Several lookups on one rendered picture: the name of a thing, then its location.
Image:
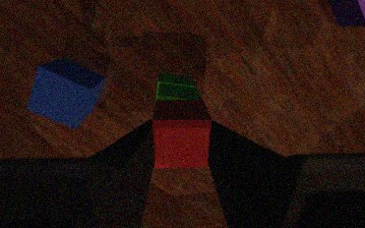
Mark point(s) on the red block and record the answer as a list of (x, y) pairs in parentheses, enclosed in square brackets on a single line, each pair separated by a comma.
[(181, 133)]

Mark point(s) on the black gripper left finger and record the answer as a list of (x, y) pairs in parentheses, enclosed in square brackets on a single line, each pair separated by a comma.
[(108, 189)]

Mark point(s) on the blue cube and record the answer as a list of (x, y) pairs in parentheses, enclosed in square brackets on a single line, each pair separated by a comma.
[(65, 92)]

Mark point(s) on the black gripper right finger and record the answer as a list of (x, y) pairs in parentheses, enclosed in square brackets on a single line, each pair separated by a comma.
[(259, 188)]

